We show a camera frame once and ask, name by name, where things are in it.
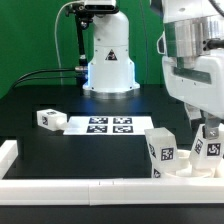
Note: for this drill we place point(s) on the black camera on stand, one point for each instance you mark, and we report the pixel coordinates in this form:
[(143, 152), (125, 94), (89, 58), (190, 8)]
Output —
[(84, 12)]

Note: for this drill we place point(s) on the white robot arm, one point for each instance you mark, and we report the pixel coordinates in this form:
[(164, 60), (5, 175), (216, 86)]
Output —
[(192, 49)]

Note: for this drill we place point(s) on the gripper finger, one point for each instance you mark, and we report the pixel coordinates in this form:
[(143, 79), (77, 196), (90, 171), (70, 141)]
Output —
[(193, 114), (211, 128)]

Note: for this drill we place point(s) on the white marker sheet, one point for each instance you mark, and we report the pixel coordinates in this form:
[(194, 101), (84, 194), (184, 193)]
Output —
[(108, 125)]

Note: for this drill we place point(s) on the white U-shaped frame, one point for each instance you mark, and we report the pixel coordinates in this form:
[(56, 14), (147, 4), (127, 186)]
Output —
[(104, 192)]

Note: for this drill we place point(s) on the white round stool seat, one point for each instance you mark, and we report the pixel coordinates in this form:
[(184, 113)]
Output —
[(187, 171)]

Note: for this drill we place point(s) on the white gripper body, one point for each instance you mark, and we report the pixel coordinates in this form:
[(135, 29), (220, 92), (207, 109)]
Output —
[(202, 86)]

